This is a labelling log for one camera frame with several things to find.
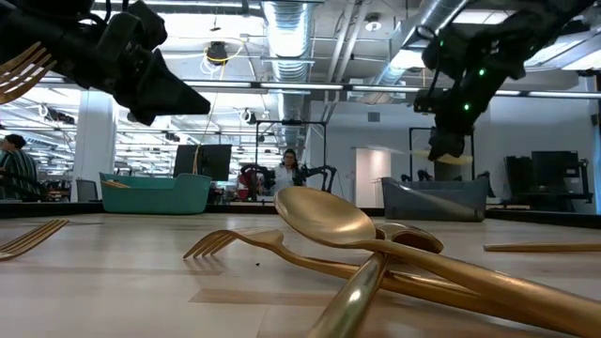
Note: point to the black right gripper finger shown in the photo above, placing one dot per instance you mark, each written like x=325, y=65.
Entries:
x=446, y=143

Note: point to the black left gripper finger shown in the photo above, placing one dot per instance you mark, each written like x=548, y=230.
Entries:
x=159, y=94

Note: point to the gold fork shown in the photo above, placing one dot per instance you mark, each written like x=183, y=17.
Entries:
x=23, y=70
x=244, y=239

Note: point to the gold spoon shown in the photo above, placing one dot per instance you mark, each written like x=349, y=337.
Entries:
x=115, y=184
x=324, y=216
x=357, y=300

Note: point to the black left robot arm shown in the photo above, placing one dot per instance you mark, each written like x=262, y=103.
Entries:
x=37, y=23

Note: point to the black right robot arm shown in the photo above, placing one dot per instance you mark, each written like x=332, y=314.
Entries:
x=554, y=19

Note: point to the black background robot arm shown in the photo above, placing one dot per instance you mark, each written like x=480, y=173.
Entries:
x=319, y=171

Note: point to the dark grey plastic bin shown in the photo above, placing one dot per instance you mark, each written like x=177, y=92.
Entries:
x=436, y=206

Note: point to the black monitor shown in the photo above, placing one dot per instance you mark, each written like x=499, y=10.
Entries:
x=202, y=162

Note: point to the white cabinet panel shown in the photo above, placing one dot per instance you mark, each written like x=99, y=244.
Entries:
x=373, y=178

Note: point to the teal plastic bin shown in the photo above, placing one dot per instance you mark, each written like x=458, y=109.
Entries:
x=155, y=197

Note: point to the black desk with monitors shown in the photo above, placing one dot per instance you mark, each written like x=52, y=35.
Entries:
x=549, y=164

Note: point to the round ceiling fixture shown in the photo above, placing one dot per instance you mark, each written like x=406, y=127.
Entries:
x=373, y=22

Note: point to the grey chair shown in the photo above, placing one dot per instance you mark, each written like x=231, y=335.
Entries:
x=87, y=190

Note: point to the red background machine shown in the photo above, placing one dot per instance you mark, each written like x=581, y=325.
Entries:
x=244, y=180

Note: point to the horizontal light bar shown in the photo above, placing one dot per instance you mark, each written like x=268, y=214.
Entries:
x=305, y=86

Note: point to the person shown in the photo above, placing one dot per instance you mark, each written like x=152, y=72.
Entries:
x=19, y=169
x=286, y=176

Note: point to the pair of gold forks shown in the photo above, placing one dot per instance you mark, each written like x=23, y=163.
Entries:
x=33, y=239

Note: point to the silver ventilation duct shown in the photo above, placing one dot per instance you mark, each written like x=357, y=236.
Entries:
x=288, y=37
x=439, y=14

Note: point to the black overhead camera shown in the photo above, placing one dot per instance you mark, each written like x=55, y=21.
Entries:
x=217, y=52

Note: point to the grey wall vent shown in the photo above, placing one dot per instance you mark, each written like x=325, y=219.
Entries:
x=374, y=117

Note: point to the black aluminium table frame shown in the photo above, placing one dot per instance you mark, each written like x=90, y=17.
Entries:
x=47, y=209

